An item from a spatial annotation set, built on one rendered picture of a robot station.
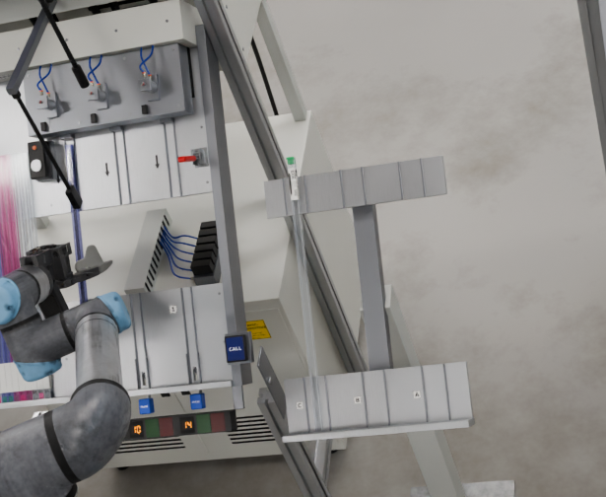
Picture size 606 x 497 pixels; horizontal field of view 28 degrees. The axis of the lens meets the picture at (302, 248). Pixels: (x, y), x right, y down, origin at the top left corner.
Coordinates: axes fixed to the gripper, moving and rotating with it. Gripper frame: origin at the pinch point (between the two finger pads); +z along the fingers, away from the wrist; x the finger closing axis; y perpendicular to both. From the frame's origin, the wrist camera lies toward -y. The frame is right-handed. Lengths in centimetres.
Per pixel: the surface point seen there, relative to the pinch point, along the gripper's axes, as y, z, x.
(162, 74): 35.3, 3.7, -24.3
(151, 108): 29.2, 2.2, -21.2
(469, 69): 15, 189, -59
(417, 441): -49, 17, -59
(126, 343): -15.7, -3.2, -8.2
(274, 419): -36.4, 2.8, -33.7
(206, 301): -9.4, -1.6, -26.1
